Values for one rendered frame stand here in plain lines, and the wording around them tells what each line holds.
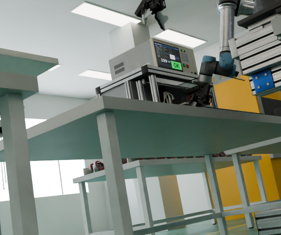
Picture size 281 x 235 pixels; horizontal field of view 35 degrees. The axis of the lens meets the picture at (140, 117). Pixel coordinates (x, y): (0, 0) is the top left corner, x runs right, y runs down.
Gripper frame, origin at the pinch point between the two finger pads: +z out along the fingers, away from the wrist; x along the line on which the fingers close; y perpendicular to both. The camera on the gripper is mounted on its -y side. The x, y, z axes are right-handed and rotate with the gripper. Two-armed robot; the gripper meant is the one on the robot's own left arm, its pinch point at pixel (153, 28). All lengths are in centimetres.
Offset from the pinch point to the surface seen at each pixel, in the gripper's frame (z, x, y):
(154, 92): 20.7, 27.7, -29.3
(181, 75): 6, 59, -31
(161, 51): -9, 47, -33
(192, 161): 44, 195, -135
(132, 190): 28, 565, -582
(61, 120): 43, -49, -17
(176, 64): -2, 60, -34
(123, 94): 15, 27, -52
